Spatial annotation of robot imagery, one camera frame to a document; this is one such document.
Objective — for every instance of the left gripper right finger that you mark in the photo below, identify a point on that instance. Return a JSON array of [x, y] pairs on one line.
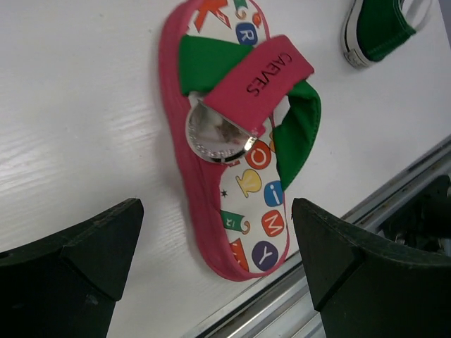
[[364, 285]]

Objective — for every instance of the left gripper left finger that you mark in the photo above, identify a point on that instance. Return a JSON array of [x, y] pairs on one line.
[[68, 283]]

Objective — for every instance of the pink sandal front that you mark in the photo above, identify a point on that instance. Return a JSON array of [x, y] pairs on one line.
[[243, 120]]

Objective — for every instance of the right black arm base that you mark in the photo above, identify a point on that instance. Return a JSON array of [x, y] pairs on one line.
[[424, 221]]

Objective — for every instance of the green sneaker lower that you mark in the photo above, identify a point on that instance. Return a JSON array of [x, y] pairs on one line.
[[374, 29]]

